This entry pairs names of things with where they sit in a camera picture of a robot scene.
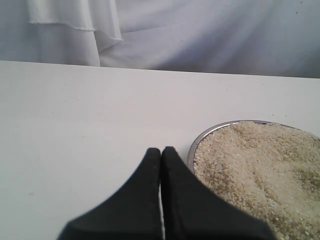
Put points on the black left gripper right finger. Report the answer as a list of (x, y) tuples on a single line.
[(192, 212)]

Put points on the metal plate of rice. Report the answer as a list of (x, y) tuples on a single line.
[(270, 171)]

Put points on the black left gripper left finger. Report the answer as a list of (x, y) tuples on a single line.
[(131, 213)]

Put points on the white backdrop cloth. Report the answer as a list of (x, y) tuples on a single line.
[(251, 37)]

